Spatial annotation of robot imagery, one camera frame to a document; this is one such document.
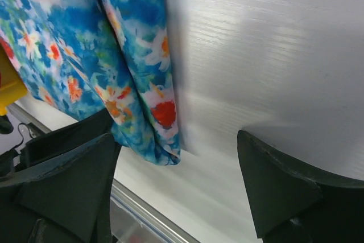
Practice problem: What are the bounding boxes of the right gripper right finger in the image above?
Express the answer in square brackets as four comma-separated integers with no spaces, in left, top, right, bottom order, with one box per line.
[237,130,363,242]

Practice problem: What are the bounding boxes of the yellow plastic tray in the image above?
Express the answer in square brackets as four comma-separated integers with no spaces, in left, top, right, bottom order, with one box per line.
[0,47,28,116]

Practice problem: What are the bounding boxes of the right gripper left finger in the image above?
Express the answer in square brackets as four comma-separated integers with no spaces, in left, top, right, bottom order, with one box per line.
[1,134,120,242]

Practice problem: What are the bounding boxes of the aluminium rail frame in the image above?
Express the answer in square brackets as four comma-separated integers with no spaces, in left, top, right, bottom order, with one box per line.
[10,104,195,242]

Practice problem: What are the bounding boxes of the blue floral skirt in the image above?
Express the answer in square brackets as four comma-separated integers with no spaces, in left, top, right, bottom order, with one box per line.
[1,0,180,166]

